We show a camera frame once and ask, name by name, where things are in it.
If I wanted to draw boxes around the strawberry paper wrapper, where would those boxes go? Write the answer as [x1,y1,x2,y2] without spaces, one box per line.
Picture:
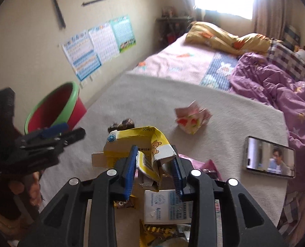
[174,101,213,134]

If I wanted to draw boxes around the dark side table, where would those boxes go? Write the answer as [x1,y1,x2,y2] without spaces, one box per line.
[156,16,194,49]

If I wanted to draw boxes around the red green trash bin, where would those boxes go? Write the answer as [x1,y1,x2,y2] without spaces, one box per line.
[24,82,87,134]

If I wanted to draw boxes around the white blue milk carton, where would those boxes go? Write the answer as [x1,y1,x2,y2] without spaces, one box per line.
[144,190,193,225]

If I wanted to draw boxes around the yellow duvet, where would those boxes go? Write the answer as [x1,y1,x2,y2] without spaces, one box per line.
[185,21,274,56]

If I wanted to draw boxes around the yellow black snack wrapper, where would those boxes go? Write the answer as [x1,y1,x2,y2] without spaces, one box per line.
[139,220,191,247]

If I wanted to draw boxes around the yellow knit sleeve forearm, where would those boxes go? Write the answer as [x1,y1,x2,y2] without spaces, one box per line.
[0,182,40,240]

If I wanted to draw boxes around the pink patterned bed sheet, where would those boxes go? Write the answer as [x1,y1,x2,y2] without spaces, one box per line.
[130,35,238,91]

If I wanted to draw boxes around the brown crumpled wrapper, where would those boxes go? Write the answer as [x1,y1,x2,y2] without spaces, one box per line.
[107,118,135,133]

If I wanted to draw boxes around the smartphone playing video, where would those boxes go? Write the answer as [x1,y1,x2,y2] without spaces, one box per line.
[243,136,296,179]

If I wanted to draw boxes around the yellow bear drink carton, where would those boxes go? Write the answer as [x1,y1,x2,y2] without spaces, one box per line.
[91,126,177,192]

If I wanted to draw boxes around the blue letters wall poster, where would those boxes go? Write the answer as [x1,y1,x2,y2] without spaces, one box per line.
[61,30,102,82]

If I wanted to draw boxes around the left hand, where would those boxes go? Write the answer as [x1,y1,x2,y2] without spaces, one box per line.
[8,172,42,206]

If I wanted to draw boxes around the right pink curtain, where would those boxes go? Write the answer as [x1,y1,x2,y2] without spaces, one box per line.
[252,0,289,39]

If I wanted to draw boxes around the white chart wall poster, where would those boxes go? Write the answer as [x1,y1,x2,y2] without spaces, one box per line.
[88,22,120,64]

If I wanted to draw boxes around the purple star duvet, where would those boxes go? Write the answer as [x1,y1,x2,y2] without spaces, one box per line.
[229,53,305,150]

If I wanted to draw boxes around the teal number wall poster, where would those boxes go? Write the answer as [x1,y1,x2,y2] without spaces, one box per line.
[110,16,136,52]

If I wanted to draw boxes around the plaid pillow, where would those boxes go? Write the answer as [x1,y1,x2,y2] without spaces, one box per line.
[267,40,305,82]

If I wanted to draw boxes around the pink snack bag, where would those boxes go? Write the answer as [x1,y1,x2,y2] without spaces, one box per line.
[179,154,222,181]

